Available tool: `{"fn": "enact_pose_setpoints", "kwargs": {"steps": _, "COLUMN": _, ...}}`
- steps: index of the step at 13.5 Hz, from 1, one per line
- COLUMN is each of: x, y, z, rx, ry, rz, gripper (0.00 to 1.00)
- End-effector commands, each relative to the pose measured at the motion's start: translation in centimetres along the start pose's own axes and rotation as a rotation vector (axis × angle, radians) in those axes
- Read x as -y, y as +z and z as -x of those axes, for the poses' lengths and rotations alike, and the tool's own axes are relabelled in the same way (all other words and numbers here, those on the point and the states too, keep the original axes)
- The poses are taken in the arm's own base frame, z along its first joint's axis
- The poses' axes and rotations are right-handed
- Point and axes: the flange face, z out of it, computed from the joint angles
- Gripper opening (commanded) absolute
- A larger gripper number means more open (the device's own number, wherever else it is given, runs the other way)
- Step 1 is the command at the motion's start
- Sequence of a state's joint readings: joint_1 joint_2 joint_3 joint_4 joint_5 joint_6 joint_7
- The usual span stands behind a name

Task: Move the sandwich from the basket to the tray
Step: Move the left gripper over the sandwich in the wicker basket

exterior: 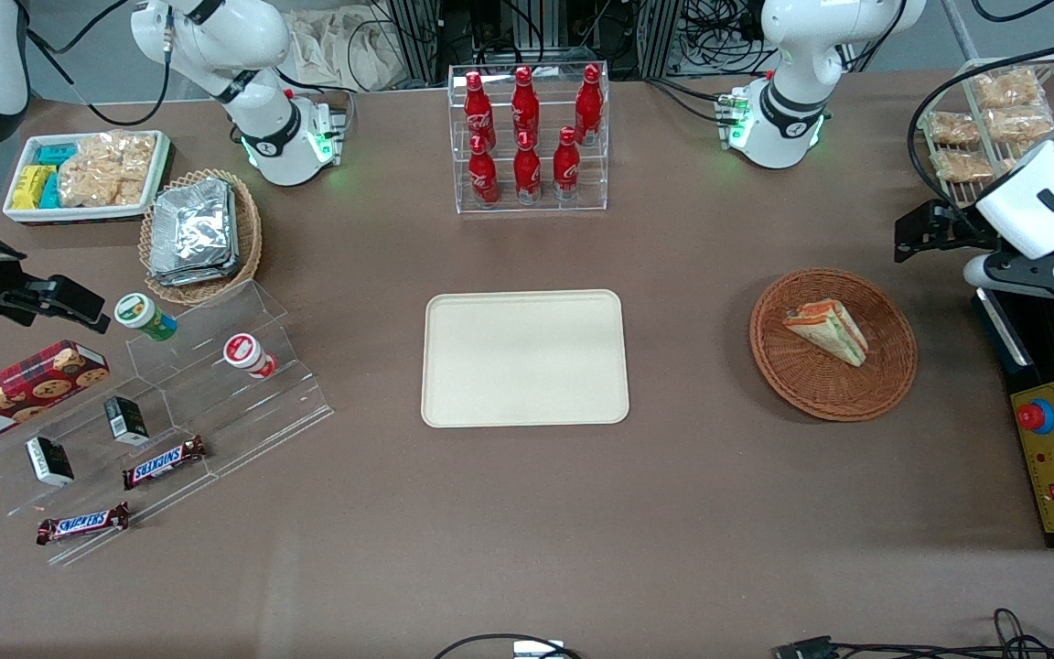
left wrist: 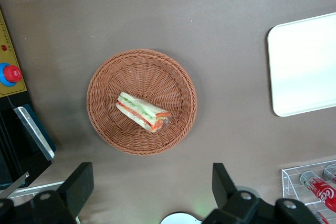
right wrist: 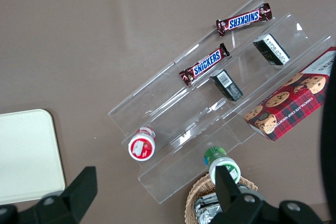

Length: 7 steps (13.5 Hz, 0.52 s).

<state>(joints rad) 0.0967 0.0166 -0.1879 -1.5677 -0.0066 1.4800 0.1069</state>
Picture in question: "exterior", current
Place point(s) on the triangle sandwich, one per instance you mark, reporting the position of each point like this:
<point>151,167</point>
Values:
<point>831,331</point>

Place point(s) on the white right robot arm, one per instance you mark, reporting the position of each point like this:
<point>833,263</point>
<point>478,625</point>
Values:
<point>262,37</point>

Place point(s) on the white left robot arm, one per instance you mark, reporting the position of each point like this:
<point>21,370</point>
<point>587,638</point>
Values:
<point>801,37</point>

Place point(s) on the white rectangular snack tray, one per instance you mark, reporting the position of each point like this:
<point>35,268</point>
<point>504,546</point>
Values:
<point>161,183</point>

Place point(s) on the oval tan wicker basket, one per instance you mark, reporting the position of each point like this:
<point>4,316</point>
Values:
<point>248,229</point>

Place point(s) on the round brown wicker basket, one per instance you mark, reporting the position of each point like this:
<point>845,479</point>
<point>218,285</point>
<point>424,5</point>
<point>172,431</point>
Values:
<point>801,384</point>

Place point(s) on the beige plastic tray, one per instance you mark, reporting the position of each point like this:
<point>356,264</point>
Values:
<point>524,359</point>

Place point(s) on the clear bag of puffed snack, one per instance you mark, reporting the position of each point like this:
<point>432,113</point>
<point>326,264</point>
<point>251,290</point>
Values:
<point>952,128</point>
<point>1007,89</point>
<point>962,165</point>
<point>1021,124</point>

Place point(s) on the green lidded snack cup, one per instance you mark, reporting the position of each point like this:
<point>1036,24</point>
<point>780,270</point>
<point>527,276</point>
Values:
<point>145,316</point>

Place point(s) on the red tartan cookie box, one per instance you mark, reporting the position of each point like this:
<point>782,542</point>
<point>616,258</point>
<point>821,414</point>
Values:
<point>15,394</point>

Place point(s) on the black control box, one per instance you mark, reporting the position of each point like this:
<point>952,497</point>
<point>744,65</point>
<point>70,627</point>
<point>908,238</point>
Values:
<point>1012,348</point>

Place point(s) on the yellow snack pack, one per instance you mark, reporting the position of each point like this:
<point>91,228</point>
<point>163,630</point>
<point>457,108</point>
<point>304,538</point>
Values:
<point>31,188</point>

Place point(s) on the teal snack pack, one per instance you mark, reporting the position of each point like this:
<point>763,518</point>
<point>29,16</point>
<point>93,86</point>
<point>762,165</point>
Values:
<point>58,153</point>
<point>50,192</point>

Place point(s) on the silver foil packet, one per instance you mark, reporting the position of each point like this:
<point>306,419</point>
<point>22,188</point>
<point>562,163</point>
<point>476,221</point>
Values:
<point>193,277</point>
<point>190,224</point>

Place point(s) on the small black box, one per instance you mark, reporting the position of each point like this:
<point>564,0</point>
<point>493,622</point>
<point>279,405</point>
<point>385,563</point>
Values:
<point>127,421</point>
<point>50,461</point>

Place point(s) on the clear bag of rice crackers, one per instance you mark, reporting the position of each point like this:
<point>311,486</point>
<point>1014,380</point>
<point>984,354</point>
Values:
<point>106,169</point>

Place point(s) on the red emergency stop button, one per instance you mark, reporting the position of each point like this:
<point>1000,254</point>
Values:
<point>1036,416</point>

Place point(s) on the red lidded snack cup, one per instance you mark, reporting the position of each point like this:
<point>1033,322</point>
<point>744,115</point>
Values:
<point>248,355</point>

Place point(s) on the brown Snickers bar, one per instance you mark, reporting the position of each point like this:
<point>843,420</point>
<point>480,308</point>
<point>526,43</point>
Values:
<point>164,462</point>
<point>83,523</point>

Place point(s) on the clear acrylic stepped display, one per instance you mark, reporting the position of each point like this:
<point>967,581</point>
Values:
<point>243,421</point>

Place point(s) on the beige crumpled cloth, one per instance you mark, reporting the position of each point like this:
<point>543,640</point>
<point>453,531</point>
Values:
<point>335,50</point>

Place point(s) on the red cola bottle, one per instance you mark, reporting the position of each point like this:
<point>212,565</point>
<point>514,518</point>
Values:
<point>478,110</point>
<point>589,102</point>
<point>528,169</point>
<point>484,174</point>
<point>525,105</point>
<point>566,165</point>

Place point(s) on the clear acrylic bottle rack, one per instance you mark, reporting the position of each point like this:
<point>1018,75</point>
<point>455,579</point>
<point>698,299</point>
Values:
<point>536,209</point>

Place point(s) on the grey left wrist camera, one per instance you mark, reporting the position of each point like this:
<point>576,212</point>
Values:
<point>983,272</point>

